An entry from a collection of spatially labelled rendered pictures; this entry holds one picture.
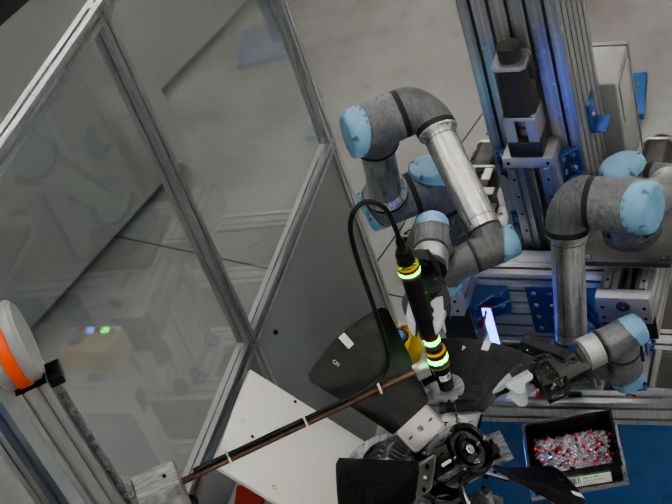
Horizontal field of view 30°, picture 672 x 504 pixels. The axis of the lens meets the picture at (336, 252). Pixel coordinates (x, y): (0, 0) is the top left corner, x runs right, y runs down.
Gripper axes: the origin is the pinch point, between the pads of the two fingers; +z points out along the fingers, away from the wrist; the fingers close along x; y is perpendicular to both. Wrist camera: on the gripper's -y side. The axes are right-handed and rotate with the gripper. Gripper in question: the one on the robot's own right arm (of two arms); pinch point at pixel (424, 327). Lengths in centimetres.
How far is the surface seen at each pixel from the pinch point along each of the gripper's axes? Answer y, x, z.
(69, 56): -54, 64, -39
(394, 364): 13.7, 9.9, -4.3
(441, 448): 25.4, 2.1, 9.9
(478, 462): 30.1, -4.7, 10.7
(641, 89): 146, -51, -275
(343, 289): 90, 52, -115
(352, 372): 11.7, 18.3, -1.7
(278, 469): 24.8, 37.2, 11.1
